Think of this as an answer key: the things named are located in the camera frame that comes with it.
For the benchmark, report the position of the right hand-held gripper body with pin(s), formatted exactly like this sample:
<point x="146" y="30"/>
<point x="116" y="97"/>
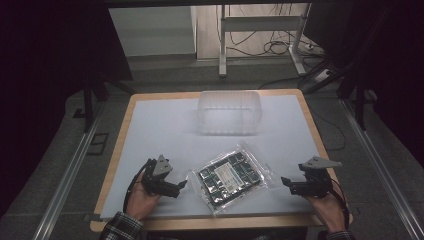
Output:
<point x="316" y="181"/>

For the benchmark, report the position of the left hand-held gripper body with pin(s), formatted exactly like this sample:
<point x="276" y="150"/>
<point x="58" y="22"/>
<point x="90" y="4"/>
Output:
<point x="156" y="180"/>

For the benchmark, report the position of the person's left hand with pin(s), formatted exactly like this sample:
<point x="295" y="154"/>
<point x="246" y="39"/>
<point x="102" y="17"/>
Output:
<point x="140" y="203"/>

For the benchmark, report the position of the person's right hand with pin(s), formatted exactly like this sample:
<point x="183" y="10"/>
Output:
<point x="328" y="211"/>

